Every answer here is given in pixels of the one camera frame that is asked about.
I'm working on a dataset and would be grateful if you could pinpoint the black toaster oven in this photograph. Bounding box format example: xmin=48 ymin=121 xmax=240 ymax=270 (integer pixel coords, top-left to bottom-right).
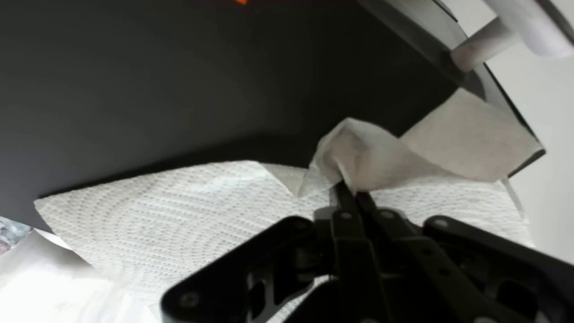
xmin=0 ymin=0 xmax=574 ymax=231

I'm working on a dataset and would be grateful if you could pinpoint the white paper towel sheet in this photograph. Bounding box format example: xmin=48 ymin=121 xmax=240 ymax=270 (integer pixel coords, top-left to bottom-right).
xmin=32 ymin=87 xmax=547 ymax=323

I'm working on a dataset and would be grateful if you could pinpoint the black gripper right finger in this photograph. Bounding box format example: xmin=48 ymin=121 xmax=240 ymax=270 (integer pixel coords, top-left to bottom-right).
xmin=357 ymin=190 xmax=574 ymax=323

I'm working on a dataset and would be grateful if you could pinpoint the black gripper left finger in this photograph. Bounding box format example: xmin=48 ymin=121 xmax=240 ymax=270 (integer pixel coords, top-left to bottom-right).
xmin=159 ymin=181 xmax=369 ymax=323

